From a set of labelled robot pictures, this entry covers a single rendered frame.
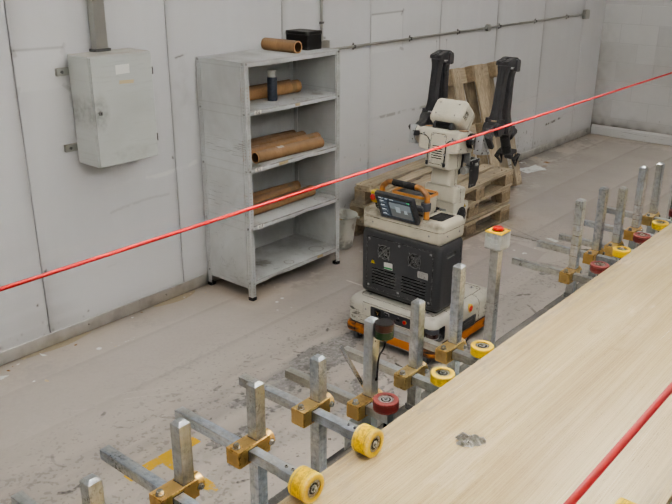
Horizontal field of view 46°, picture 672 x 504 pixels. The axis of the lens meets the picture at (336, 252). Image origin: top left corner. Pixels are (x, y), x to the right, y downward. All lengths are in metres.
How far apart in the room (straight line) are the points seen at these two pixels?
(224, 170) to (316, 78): 1.01
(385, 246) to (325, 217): 1.43
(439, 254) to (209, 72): 1.87
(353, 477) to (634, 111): 8.68
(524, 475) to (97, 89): 3.15
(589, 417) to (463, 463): 0.47
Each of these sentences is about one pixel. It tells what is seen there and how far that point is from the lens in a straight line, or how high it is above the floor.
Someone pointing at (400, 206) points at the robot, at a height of 0.89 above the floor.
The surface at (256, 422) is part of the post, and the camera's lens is 2.16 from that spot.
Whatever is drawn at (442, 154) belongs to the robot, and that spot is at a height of 1.10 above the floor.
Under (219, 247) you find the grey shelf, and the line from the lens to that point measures 5.41.
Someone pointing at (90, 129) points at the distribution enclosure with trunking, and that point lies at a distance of 4.60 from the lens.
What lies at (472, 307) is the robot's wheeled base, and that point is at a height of 0.25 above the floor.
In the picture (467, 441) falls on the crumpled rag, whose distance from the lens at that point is 2.31.
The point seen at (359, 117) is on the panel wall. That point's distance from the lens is 6.51.
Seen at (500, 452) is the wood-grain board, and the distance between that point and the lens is 2.31.
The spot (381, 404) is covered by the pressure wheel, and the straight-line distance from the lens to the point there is 2.46.
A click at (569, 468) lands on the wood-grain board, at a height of 0.90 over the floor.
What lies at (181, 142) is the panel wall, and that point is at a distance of 5.22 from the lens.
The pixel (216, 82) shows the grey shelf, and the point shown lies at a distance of 5.09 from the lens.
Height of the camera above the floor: 2.20
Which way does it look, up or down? 21 degrees down
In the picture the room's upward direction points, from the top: straight up
